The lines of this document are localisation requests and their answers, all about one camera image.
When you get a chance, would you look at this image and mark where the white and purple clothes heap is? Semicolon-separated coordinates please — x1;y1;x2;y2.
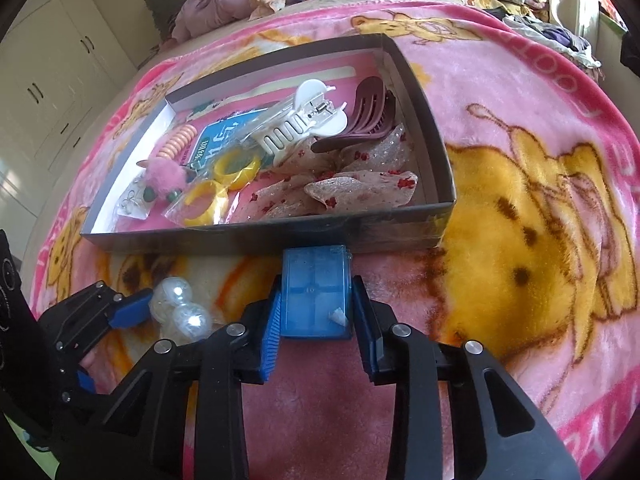
505;12;601;69

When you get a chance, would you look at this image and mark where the clear earrings packet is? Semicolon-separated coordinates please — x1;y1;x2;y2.
117;182;151;221

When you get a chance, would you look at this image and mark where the white hair claw clip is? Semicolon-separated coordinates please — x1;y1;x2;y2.
251;78;349;167

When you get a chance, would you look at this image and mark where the clear pearl ball hair tie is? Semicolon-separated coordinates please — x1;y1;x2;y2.
148;276;214;344

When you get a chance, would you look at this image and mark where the pink folded quilt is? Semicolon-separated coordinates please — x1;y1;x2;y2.
172;0;256;44

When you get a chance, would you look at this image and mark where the pink printed blanket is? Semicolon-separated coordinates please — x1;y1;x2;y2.
27;0;640;480

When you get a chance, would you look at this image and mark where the cream wardrobe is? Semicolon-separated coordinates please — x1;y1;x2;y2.
0;0;139;222

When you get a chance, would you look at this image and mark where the maroon hair claw clip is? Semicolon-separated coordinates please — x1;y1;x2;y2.
310;75;399;154

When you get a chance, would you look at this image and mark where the blue plastic box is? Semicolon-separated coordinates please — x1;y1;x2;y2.
279;244;353;342

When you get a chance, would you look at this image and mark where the pink pom-pom hair tie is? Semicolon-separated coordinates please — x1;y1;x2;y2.
137;157;194;206

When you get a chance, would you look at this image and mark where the black garment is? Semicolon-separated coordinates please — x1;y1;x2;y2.
620;29;640;69

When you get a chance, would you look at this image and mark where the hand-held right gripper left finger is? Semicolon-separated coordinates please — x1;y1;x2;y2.
55;276;284;480

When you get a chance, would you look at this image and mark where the grey cardboard box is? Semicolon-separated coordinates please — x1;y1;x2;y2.
79;33;459;257

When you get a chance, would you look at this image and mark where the floral fabric hair bow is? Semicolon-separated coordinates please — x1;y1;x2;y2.
239;122;420;221

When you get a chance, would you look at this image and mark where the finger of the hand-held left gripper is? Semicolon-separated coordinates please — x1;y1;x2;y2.
57;364;119;414
40;282;154;347

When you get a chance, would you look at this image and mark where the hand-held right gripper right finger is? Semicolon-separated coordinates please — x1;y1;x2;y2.
349;275;583;480

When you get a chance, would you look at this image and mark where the pink spiral hair tie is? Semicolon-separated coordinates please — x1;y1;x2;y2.
155;125;197;159

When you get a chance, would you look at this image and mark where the yellow bangle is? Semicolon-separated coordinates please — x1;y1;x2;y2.
182;179;230;227
213;148;263;191

